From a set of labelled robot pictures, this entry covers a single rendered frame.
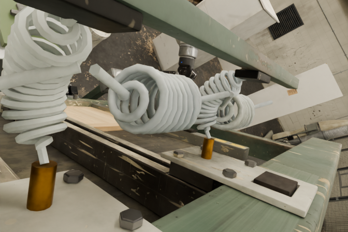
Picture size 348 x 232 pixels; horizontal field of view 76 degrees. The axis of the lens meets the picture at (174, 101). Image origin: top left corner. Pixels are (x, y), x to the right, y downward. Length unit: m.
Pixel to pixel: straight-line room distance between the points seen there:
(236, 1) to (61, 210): 3.14
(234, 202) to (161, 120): 0.12
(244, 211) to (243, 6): 3.01
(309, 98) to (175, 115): 4.24
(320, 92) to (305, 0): 5.19
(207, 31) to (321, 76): 4.24
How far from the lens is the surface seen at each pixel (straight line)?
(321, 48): 8.82
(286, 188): 0.30
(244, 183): 0.29
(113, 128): 0.93
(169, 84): 0.20
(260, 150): 1.04
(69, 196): 0.21
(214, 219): 0.22
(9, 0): 1.72
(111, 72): 1.60
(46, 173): 0.18
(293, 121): 9.01
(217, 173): 0.30
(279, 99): 4.47
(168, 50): 3.62
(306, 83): 4.40
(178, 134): 0.93
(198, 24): 0.16
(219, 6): 3.30
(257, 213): 0.25
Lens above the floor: 2.02
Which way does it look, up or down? 34 degrees down
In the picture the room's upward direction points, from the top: 63 degrees clockwise
